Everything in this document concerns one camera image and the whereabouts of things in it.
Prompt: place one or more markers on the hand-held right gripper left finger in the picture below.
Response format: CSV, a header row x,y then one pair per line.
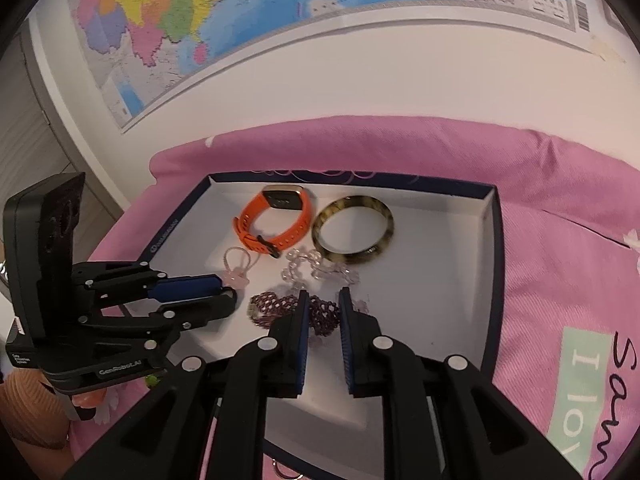
x,y
300,350

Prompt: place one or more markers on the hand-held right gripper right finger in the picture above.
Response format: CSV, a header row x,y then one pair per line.
x,y
347,350

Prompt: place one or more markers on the dark blue cardboard box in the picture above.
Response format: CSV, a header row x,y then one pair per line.
x,y
425,270

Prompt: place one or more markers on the colourful wall map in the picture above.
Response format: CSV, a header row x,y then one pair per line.
x,y
250,10

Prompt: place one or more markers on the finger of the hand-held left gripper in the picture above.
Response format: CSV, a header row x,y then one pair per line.
x,y
210,307
185,287

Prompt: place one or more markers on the grey wooden door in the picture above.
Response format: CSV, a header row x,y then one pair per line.
x,y
30,135

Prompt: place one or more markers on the pink printed bedsheet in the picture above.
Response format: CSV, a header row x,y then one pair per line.
x,y
550,210

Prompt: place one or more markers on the tortoiseshell bangle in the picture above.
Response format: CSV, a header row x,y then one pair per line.
x,y
350,203

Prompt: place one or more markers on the person's left hand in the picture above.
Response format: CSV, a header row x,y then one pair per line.
x,y
30,405

